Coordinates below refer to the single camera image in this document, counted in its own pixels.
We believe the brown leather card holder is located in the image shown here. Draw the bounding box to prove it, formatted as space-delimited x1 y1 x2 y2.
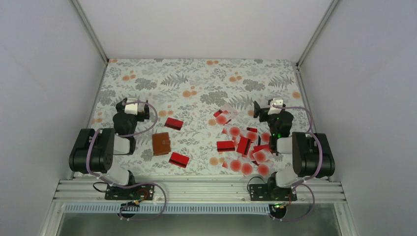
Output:
152 132 171 156

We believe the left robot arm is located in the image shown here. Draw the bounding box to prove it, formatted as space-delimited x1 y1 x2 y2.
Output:
69 98 150 199

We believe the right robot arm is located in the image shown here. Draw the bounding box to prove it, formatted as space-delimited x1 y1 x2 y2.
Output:
253 98 335 200

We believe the white card red circle right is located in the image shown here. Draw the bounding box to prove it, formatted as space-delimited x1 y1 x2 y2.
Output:
252 145 273 163

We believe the white card red circle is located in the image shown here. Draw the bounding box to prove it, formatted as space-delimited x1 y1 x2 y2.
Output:
213 103 238 125
252 145 273 163
240 163 253 176

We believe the red card black stripe pile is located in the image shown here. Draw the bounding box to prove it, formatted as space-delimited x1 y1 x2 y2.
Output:
236 137 252 156

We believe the red card upper left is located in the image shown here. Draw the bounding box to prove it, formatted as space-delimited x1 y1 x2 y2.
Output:
164 118 183 130

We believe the white card red circle top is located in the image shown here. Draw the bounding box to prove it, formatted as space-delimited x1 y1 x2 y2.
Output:
213 103 238 125

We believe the white card red circle bottom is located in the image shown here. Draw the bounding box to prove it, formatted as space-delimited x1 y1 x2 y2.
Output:
240 163 253 176

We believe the red card centre pile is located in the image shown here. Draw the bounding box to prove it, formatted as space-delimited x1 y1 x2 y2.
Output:
216 141 236 152

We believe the red card lower left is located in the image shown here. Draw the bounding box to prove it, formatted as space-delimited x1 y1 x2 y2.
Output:
168 152 190 168

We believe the floral patterned table mat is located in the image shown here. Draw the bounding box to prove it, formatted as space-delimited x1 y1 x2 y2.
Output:
91 59 309 176

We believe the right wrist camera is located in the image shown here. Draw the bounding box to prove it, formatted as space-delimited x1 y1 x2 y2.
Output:
268 98 284 115

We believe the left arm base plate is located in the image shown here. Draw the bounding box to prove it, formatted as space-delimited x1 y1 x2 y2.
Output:
104 184 155 201

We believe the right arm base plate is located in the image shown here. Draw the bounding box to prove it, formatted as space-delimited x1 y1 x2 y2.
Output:
248 184 298 202

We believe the aluminium rail frame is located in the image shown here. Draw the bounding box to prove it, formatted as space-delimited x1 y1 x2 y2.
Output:
53 179 347 204

